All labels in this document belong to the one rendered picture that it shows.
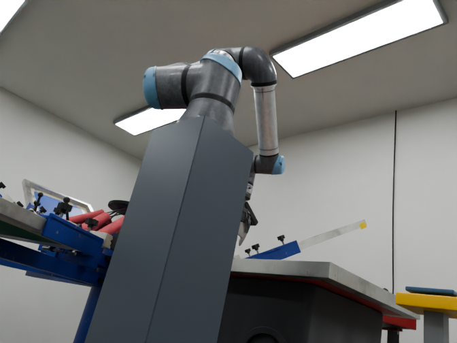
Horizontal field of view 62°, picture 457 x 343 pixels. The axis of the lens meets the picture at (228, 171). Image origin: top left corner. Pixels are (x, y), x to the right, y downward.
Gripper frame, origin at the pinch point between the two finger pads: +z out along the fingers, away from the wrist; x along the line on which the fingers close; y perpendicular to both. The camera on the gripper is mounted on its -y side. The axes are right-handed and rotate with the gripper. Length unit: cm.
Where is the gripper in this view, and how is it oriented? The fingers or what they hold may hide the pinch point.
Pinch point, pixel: (237, 243)
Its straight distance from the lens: 155.1
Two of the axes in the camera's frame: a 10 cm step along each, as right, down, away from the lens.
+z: -2.0, 9.1, -3.8
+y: -6.7, -4.0, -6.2
